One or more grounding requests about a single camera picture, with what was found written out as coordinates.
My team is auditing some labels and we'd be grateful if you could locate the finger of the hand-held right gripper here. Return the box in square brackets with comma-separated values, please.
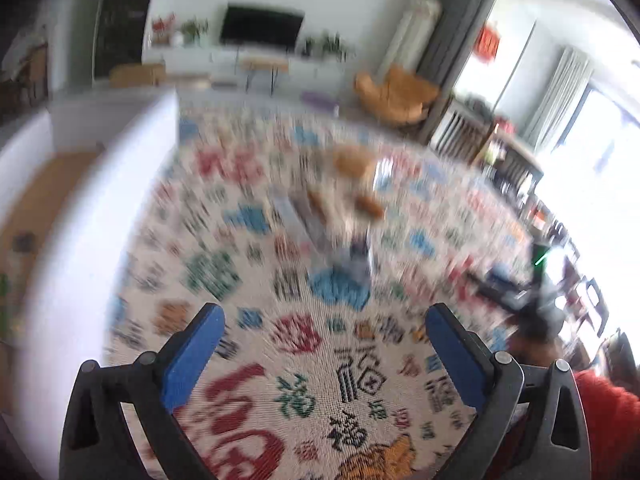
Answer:
[487, 262, 516, 284]
[467, 274, 524, 311]

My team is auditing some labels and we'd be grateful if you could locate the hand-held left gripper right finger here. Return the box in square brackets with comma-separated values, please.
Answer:
[425, 302, 592, 480]

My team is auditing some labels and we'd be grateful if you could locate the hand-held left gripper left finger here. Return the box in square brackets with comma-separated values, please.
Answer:
[59, 302, 227, 480]

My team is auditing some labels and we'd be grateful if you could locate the brown bun packet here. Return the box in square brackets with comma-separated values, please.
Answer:
[351, 194, 387, 222]

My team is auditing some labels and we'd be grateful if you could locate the white storage box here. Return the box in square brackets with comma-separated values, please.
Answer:
[0, 87, 181, 480]

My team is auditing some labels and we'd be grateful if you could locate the clear bread bag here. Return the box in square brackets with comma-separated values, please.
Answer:
[330, 142, 401, 192]

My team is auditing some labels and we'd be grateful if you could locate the printed blanket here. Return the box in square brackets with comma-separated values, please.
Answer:
[102, 102, 576, 480]

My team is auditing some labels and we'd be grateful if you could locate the dark wooden chair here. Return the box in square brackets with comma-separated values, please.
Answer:
[427, 94, 497, 162]

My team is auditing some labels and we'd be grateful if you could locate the white curtain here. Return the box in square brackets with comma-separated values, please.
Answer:
[521, 44, 597, 152]

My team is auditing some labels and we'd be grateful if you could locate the orange lounge chair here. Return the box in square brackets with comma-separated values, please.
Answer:
[354, 64, 441, 127]

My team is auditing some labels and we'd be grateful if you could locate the grey curtain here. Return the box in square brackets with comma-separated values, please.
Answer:
[414, 0, 502, 107]

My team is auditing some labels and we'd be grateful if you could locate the purple mat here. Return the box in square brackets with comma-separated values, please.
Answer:
[302, 90, 341, 116]

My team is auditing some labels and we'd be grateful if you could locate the large potted plant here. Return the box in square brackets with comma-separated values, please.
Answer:
[320, 31, 352, 62]

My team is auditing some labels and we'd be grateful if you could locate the brown cardboard box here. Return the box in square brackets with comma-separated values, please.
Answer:
[108, 62, 166, 89]

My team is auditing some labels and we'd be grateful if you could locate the white television cabinet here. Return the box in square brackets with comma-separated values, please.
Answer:
[149, 42, 362, 92]

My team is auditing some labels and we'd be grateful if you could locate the wooden bench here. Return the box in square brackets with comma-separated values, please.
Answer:
[239, 58, 290, 95]

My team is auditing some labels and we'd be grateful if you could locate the green flower plant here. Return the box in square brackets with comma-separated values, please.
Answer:
[180, 17, 209, 46]

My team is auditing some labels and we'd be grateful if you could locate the red flower vase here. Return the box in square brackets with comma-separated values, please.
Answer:
[151, 12, 176, 44]

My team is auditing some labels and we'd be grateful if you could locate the black television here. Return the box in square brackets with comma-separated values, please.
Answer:
[219, 3, 305, 52]

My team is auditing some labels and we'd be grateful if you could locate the tall black cabinet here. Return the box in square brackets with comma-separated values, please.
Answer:
[92, 0, 162, 82]

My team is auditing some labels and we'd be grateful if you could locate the red wall hanging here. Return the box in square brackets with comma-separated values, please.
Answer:
[472, 22, 501, 64]

